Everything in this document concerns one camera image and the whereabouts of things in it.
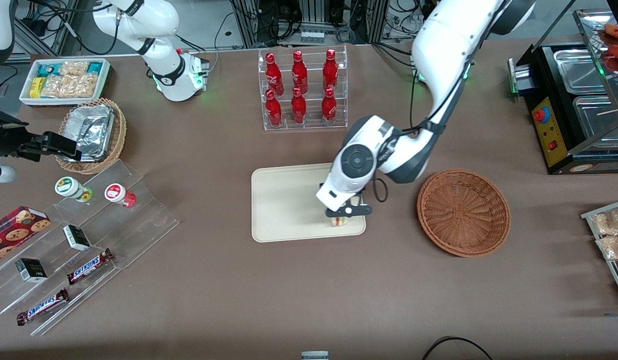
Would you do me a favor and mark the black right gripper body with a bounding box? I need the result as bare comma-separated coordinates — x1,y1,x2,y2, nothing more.
0,111,45,163

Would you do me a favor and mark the beige plastic tray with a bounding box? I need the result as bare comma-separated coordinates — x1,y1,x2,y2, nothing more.
251,163,367,244

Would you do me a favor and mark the light tan wicker basket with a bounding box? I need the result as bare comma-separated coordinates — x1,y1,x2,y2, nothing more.
55,97,127,175

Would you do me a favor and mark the brown round wicker basket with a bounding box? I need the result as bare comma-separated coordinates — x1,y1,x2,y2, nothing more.
417,169,512,258

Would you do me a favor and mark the green lid cup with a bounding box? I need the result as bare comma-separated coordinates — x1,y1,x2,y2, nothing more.
54,176,93,203

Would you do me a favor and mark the silver foil container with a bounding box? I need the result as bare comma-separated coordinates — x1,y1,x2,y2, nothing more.
63,104,115,162

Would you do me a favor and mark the large clear cracker bag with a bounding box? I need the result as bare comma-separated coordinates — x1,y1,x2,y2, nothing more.
41,73,99,99

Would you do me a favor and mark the red lid cup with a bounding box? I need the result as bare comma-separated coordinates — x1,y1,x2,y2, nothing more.
104,183,137,209

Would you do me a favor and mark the white plastic snack bin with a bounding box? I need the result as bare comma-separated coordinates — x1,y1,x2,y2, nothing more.
19,58,111,108

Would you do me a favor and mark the small clear cracker bag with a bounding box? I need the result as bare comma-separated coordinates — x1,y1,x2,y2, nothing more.
59,60,91,77

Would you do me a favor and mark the small black box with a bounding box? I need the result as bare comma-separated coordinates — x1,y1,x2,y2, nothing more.
15,257,48,284
62,224,91,252

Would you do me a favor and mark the red chocolate cookie box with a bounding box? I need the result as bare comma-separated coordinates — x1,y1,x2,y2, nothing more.
0,205,52,266

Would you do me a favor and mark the clear acrylic bottle rack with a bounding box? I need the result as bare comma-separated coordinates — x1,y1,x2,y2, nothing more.
258,44,348,132

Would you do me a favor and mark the clear acrylic stepped shelf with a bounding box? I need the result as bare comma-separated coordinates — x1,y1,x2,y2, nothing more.
0,159,180,337

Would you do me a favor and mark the red cola bottle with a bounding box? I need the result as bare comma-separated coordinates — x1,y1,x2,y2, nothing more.
291,50,309,95
290,86,308,125
322,48,339,93
265,52,285,96
321,87,338,125
265,89,283,128

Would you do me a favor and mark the snickers chocolate bar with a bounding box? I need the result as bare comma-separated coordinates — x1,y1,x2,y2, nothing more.
16,288,70,327
66,248,115,286

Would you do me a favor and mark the black food warmer appliance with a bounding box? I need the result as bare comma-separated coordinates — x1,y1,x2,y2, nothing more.
507,8,618,175

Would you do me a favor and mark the clear bag of snacks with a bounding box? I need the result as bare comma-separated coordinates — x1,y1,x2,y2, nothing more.
590,209,618,237
595,235,618,262

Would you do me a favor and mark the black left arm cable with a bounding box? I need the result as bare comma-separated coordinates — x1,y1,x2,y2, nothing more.
372,0,509,203

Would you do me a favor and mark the black looped cable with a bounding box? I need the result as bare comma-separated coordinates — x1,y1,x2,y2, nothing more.
421,336,495,360

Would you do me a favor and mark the aluminium frame rack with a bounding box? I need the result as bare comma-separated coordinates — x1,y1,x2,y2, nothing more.
231,0,390,49

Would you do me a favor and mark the grey wire rack tray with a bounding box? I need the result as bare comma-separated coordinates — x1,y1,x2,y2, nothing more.
581,199,618,307

